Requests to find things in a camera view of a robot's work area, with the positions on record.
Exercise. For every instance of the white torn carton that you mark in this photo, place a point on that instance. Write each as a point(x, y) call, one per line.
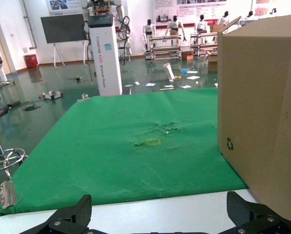
point(169, 71)

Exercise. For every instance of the open cardboard floor box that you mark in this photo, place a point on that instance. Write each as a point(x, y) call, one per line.
point(212, 64)

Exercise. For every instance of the grey device on floor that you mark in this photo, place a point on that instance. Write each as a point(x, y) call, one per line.
point(53, 94)

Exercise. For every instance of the clear table clamp knob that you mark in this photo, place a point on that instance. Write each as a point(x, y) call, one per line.
point(84, 97)

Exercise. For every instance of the green table cloth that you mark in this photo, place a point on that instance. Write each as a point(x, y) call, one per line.
point(106, 151)

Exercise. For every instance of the metal table clamp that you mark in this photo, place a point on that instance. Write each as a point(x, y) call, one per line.
point(7, 195)

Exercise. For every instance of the black display board on stand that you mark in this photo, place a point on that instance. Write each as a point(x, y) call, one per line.
point(62, 28)

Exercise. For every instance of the wall poster with photos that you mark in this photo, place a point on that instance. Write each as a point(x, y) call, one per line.
point(62, 6)

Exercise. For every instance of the white black humanoid robot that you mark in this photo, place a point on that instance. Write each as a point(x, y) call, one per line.
point(149, 29)
point(201, 24)
point(250, 15)
point(175, 25)
point(223, 19)

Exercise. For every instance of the red white wall info board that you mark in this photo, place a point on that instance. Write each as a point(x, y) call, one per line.
point(191, 9)

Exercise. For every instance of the pipe frame workbench rack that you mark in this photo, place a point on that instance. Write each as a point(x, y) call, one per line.
point(164, 48)
point(203, 44)

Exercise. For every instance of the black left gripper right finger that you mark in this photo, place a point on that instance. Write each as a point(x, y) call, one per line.
point(247, 217)

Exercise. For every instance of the blue white paper sheet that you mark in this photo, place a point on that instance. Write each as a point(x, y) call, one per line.
point(128, 85)
point(169, 86)
point(149, 84)
point(185, 86)

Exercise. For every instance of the brown cardboard box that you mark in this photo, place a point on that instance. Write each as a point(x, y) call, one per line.
point(255, 102)

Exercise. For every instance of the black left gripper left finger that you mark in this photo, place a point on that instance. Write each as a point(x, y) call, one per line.
point(69, 219)

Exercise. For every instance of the small cardboard floor box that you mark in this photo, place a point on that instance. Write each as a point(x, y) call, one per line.
point(187, 55)

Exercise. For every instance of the white Tianqing pedestal robot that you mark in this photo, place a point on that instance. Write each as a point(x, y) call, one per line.
point(107, 63)

